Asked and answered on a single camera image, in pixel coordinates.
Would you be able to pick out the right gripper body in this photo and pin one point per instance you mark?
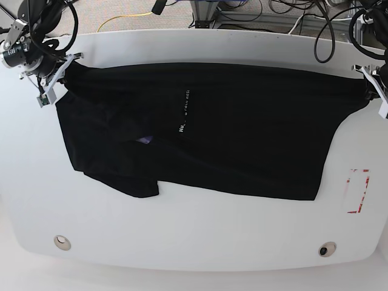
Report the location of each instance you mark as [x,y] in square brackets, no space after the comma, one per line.
[44,70]

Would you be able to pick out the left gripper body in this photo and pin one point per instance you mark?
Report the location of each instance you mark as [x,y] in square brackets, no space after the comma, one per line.
[372,74]

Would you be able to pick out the black T-shirt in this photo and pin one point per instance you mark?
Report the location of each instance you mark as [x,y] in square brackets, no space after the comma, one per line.
[239,129]

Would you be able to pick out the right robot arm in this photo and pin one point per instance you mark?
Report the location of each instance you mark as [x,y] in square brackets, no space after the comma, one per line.
[27,44]

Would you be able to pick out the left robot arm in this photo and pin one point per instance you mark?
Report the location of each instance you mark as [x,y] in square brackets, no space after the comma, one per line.
[367,32]

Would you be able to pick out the red tape rectangle marking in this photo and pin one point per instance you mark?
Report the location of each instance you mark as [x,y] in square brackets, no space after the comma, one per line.
[355,190]

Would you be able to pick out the left table grommet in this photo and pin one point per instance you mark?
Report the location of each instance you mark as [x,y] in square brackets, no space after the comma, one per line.
[62,243]

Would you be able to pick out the table grommet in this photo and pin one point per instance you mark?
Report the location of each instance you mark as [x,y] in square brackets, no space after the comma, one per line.
[327,249]
[62,243]

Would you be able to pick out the right table grommet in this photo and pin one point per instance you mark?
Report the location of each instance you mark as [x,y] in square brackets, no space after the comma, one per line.
[327,249]

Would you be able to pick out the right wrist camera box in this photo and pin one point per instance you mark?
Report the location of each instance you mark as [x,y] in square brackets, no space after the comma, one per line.
[47,98]

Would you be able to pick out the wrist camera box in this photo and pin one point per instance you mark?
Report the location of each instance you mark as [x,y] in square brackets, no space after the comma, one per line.
[47,98]
[383,111]

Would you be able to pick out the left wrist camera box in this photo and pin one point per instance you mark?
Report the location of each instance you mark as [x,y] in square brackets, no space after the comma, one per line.
[383,111]

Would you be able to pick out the aluminium table leg frame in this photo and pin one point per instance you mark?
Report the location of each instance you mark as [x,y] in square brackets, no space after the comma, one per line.
[205,14]

